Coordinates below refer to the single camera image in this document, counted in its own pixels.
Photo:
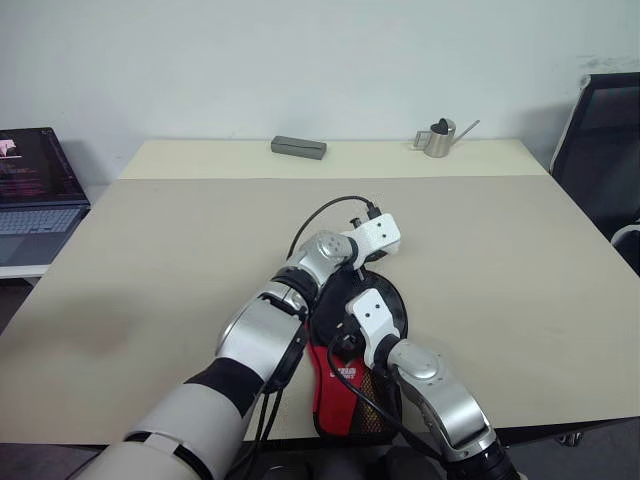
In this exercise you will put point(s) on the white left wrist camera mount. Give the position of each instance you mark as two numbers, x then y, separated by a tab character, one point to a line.
375	235

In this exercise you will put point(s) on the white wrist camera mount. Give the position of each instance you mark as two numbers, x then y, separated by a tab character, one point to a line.
375	235
372	312

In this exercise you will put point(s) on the grey rectangular box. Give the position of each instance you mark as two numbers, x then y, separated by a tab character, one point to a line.
299	148

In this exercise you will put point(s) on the black and red paddle case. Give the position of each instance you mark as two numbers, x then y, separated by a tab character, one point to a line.
342	400

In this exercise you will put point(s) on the white rounded chair part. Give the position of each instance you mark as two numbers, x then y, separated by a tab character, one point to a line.
629	245

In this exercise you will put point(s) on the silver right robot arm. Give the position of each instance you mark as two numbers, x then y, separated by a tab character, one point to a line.
440	390

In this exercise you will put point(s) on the small metal watering can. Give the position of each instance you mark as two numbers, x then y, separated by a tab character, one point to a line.
440	142

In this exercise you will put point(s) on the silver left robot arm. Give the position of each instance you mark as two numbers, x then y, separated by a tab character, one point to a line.
265	345

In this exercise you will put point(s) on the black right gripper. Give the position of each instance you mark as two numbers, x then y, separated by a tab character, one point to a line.
348	342

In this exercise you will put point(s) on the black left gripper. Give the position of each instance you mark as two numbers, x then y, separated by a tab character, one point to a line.
377	255

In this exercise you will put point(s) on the table leg caster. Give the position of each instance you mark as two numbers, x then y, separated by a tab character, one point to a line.
570	438

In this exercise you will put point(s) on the open laptop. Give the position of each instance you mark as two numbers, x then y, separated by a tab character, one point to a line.
30	170

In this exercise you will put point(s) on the white side desk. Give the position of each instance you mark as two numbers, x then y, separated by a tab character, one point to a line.
20	272

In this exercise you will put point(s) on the black office chair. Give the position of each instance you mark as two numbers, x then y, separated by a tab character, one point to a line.
605	150

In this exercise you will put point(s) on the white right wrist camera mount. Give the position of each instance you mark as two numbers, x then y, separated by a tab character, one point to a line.
372	312

